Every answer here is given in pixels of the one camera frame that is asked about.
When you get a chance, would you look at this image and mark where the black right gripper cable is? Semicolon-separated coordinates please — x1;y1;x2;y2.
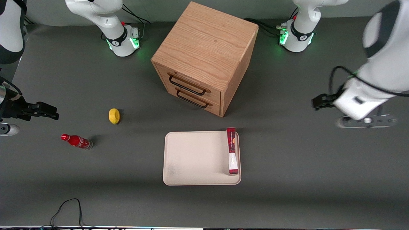
0;76;23;96

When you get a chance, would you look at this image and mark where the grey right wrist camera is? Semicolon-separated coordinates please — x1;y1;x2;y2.
0;123;20;136

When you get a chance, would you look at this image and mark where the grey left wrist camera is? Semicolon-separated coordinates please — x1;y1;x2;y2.
336;114;397;129

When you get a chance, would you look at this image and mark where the wooden wide drawer front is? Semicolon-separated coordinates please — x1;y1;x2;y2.
155;63;222;103

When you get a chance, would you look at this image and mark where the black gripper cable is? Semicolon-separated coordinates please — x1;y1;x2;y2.
0;76;23;96
329;65;409;98

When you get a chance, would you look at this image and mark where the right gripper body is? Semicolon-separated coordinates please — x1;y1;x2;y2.
0;84;25;120

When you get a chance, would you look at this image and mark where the black left arm base cable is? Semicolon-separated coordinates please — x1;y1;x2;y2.
243;18;288;37

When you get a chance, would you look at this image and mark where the wooden drawer cabinet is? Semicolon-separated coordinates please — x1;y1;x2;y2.
151;1;259;118

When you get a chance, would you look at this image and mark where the red cola bottle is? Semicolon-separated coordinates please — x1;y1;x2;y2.
61;134;93;150

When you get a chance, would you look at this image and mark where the wooden narrow drawer front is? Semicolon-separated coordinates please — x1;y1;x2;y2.
165;84;221;117

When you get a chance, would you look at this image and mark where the black looped table cable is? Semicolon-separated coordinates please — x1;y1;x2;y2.
50;198;96;228

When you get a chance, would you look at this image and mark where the red cookie box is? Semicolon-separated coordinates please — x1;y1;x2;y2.
226;127;239;175

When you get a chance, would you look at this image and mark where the black right arm base cable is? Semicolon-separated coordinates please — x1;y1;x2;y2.
121;3;150;24

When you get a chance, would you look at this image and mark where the white rectangular tray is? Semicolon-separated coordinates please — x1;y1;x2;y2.
163;130;242;186

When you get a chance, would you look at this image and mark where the black arm base cable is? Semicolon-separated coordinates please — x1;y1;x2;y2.
121;3;150;24
243;18;288;37

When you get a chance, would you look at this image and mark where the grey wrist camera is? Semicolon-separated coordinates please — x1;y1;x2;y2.
0;123;20;136
336;114;397;129

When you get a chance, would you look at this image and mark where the black long drawer handle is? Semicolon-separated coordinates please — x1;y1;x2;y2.
168;74;207;96

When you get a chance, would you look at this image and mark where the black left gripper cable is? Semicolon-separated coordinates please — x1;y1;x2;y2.
329;65;409;98

